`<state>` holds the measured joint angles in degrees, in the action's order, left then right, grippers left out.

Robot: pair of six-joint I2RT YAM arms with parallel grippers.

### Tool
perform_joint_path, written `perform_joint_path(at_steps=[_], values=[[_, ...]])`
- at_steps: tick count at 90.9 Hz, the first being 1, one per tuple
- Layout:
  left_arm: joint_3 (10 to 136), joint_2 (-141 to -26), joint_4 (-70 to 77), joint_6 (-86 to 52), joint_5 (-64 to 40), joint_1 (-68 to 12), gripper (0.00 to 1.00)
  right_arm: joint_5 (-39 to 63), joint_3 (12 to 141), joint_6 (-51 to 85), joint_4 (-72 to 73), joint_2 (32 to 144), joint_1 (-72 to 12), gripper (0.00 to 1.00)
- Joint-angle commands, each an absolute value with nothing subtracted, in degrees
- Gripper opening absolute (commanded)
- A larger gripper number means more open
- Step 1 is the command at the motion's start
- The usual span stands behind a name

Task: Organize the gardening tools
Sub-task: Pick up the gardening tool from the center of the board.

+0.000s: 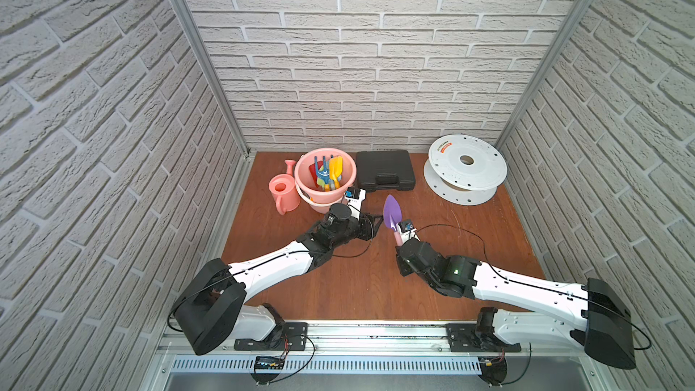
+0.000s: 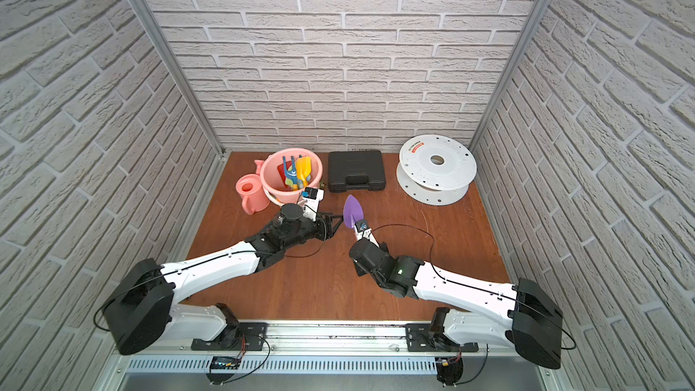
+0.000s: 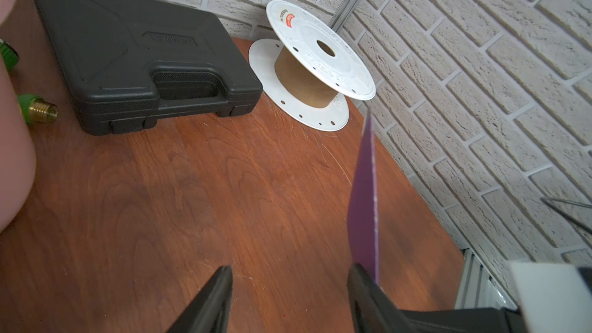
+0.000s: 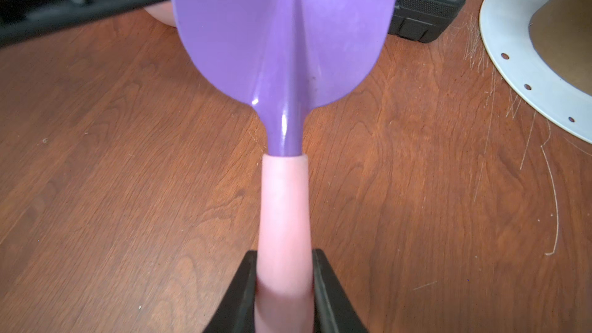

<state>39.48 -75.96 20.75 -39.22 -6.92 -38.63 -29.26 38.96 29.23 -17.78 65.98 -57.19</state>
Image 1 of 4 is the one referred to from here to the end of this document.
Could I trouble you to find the purple trowel pink handle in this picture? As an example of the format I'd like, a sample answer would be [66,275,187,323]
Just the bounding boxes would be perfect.
[383,195,404,246]

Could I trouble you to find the pink plastic bucket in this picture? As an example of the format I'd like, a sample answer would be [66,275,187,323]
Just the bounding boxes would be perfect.
[294,148,357,214]

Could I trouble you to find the blue rake yellow handle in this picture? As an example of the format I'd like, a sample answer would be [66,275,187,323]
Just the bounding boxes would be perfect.
[314,157,331,191]

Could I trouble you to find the yellow plastic scoop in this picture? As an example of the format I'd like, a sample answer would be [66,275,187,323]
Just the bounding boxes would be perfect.
[329,157,343,190]

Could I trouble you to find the pink watering can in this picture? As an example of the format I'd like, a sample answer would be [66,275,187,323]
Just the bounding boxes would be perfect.
[268,159,300,215]

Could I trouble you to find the red shovel wooden handle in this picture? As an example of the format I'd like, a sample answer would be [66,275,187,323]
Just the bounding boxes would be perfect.
[309,163,318,182]

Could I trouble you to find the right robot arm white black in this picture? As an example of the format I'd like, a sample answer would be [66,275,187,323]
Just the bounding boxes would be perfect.
[396,237,636,369]

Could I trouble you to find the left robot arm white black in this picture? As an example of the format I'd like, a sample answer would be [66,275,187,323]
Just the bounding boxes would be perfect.
[169,204,384,356]

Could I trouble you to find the black plastic tool case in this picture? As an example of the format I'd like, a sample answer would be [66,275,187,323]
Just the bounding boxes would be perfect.
[356,150,416,193]

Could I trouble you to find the white empty filament spool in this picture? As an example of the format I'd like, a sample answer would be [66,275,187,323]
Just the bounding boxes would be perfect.
[424,135,508,206]

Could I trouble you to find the right controller board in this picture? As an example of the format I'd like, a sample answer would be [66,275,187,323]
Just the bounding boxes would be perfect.
[478,358,508,387]

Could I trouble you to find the controller board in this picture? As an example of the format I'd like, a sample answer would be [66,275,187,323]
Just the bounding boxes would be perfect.
[253,356,285,372]
[478,358,508,387]

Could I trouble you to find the left controller board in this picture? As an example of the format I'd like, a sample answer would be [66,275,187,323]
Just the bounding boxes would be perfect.
[253,356,285,372]

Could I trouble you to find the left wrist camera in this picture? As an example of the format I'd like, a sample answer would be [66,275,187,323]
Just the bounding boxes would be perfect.
[341,186,367,219]

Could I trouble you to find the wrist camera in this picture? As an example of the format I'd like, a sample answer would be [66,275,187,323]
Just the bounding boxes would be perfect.
[398,219,418,244]
[341,186,367,219]

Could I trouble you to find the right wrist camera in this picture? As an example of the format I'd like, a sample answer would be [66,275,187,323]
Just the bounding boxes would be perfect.
[398,219,418,244]

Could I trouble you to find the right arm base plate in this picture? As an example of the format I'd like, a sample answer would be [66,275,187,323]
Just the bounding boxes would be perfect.
[445,323,521,353]

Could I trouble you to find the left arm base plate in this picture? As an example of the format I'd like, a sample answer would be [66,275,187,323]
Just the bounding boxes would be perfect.
[233,321,309,352]

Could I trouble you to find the aluminium front rail frame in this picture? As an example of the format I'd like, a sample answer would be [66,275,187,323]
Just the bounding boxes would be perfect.
[141,311,617,390]

